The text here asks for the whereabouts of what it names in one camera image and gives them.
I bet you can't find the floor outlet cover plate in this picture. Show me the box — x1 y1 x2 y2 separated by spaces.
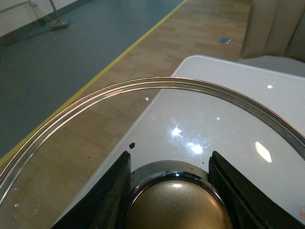
219 38 232 44

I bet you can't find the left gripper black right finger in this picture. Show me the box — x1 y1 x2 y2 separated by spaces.
208 151 305 229

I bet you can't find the glass pot lid with knob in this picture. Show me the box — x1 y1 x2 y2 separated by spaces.
0 78 305 229

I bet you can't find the metal floor stand base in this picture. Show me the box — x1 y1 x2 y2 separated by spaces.
49 0 74 31

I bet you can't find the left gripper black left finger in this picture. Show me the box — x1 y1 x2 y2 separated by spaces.
52 151 131 229

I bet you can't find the beige chair, left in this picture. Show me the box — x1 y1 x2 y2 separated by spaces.
241 0 305 62

